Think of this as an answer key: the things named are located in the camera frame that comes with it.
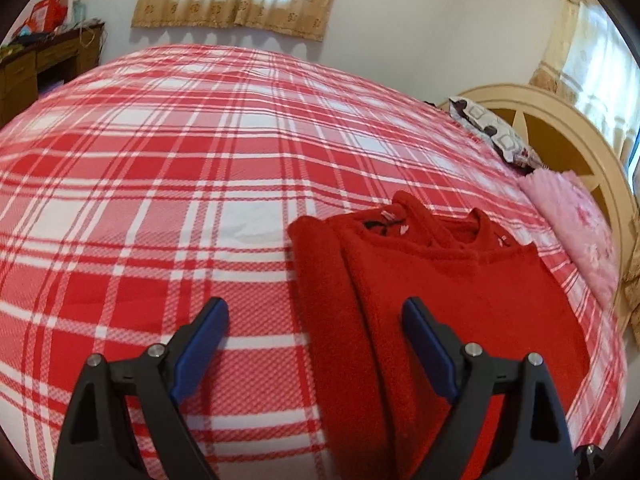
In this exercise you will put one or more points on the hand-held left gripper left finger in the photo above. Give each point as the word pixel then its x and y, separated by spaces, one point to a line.
pixel 202 347

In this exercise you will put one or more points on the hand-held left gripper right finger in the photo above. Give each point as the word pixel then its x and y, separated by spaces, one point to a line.
pixel 430 347

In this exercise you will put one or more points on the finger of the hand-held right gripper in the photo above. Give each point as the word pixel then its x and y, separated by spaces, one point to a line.
pixel 590 462

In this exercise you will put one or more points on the red white plaid blanket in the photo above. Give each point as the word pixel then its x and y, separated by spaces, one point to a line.
pixel 150 185

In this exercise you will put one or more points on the pink floral pillow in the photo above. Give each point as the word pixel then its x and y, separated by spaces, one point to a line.
pixel 575 230

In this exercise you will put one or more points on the white brown patterned pillow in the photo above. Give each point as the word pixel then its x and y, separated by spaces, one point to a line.
pixel 495 132

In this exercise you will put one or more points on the beige wooden headboard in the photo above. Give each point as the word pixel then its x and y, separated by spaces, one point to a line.
pixel 565 130

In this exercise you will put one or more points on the wooden desk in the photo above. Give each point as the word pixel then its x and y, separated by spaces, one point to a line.
pixel 35 67

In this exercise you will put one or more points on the red bags on desk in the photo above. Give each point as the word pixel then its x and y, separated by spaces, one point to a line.
pixel 47 12

